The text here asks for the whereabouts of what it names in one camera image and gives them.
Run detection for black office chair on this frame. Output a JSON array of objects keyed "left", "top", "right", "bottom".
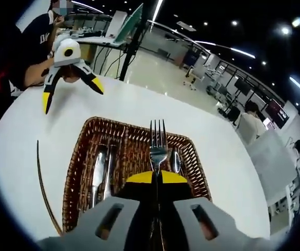
[{"left": 224, "top": 106, "right": 241, "bottom": 123}]

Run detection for brown wooden chopstick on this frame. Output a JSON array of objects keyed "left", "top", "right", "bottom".
[{"left": 36, "top": 140, "right": 63, "bottom": 236}]

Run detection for silver fork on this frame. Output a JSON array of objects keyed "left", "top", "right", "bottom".
[{"left": 149, "top": 119, "right": 169, "bottom": 236}]

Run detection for small ceiling vent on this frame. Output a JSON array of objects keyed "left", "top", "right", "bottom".
[{"left": 176, "top": 21, "right": 196, "bottom": 31}]

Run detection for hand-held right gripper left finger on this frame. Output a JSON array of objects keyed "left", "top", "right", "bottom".
[{"left": 37, "top": 171, "right": 158, "bottom": 251}]

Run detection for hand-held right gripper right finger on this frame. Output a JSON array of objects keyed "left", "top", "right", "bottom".
[{"left": 157, "top": 169, "right": 267, "bottom": 251}]

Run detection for dark blue banner stand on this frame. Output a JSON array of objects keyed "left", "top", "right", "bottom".
[{"left": 185, "top": 48, "right": 200, "bottom": 70}]

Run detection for brown wicker storage tray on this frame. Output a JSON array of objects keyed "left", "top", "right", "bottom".
[{"left": 62, "top": 116, "right": 213, "bottom": 233}]

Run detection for wall screen with red picture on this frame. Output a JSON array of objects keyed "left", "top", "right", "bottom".
[{"left": 266, "top": 100, "right": 290, "bottom": 129}]

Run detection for person's left hand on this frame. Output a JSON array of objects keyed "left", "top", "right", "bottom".
[{"left": 41, "top": 57, "right": 80, "bottom": 84}]

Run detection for round ceiling spotlights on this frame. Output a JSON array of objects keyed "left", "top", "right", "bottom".
[{"left": 203, "top": 17, "right": 300, "bottom": 87}]

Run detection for silver table knife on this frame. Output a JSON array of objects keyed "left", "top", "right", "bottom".
[
  {"left": 104, "top": 145, "right": 118, "bottom": 199},
  {"left": 90, "top": 149, "right": 108, "bottom": 210}
]

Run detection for white robot workstation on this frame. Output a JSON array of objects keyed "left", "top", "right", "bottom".
[{"left": 183, "top": 62, "right": 220, "bottom": 91}]

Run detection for straight ceiling light strip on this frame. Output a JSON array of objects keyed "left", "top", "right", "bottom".
[{"left": 194, "top": 40, "right": 257, "bottom": 59}]

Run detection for black screen on stand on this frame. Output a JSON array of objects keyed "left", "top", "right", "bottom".
[{"left": 235, "top": 78, "right": 252, "bottom": 96}]

